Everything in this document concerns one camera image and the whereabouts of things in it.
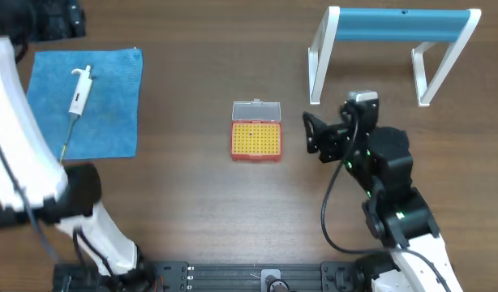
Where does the white pipette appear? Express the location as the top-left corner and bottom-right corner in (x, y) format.
(59, 64), (96, 164)

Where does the white and blue stand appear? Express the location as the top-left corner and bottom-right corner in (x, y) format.
(307, 5), (483, 108)

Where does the mounting rail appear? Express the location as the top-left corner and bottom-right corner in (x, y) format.
(51, 260), (380, 292)

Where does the red and yellow tip box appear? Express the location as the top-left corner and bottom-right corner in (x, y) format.
(230, 98), (284, 164)

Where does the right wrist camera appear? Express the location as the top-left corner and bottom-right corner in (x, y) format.
(346, 90), (380, 104)

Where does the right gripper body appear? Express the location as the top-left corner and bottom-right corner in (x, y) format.
(315, 120), (356, 165)

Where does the blue cloth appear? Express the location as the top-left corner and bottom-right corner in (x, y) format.
(26, 48), (145, 161)

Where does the black cable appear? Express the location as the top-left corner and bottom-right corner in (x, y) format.
(0, 121), (117, 281)
(320, 109), (453, 292)

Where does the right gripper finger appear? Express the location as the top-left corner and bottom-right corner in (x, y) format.
(302, 111), (327, 155)

